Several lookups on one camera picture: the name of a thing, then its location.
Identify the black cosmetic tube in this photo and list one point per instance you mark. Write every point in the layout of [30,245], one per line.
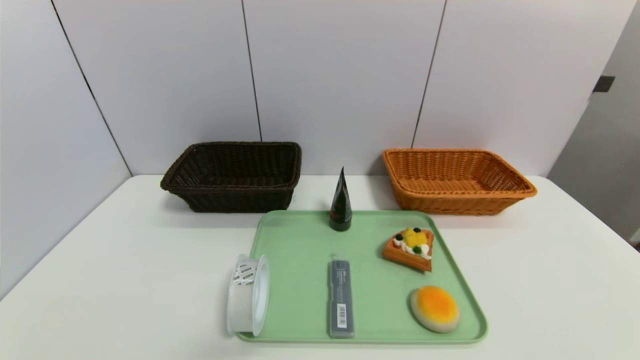
[341,212]

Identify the waffle slice with fruit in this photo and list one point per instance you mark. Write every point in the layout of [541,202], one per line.
[402,255]

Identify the clear grey compass case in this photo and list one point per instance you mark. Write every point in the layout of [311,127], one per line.
[341,290]

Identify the white tape roll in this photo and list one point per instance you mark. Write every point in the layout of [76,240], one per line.
[245,305]

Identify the white orange round bun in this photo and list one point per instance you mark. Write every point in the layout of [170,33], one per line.
[436,307]

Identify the dark brown wicker basket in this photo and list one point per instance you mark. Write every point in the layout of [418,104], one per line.
[235,200]

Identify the orange wicker basket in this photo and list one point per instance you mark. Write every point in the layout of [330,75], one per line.
[450,202]

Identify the green plastic tray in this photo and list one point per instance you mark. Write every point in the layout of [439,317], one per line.
[380,300]

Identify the black wall fixture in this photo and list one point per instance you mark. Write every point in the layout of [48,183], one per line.
[604,83]

